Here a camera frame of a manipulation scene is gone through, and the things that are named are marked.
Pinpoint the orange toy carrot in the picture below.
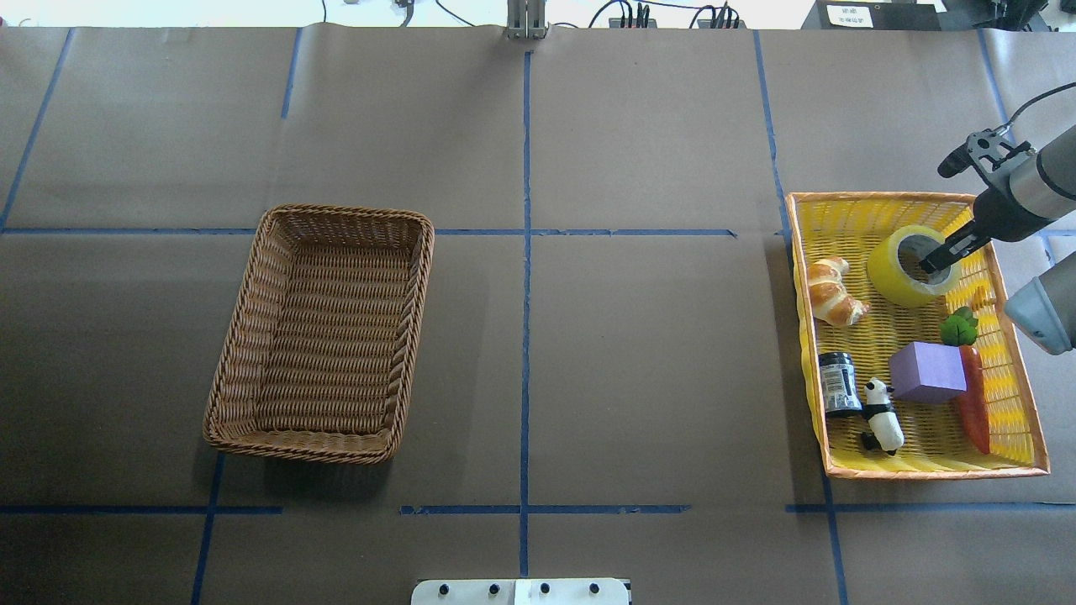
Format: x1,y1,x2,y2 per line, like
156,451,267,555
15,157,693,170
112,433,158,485
939,306,991,455

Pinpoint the small black jar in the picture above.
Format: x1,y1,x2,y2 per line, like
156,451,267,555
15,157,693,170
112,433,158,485
818,351,863,418

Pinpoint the toy croissant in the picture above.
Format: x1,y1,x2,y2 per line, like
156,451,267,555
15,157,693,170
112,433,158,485
807,256,870,327

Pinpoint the brown wicker basket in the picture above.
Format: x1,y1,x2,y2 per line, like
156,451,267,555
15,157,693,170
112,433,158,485
203,205,435,465

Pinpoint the panda figurine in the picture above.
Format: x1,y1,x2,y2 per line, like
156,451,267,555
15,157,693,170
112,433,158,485
860,376,905,456

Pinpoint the purple cube block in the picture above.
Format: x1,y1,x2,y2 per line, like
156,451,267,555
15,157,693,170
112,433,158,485
889,341,968,403

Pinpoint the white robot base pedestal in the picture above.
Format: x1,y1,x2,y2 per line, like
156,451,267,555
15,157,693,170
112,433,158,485
410,577,633,604

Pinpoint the yellow plastic basket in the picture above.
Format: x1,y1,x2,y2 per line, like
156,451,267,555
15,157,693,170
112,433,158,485
785,192,1052,480

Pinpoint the yellow tape roll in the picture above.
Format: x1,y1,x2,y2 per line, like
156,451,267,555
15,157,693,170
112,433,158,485
866,225,963,308

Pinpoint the aluminium frame post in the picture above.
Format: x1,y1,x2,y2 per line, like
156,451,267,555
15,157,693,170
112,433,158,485
504,0,548,39

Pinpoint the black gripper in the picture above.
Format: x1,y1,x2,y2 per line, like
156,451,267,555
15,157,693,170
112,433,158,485
919,189,1052,273

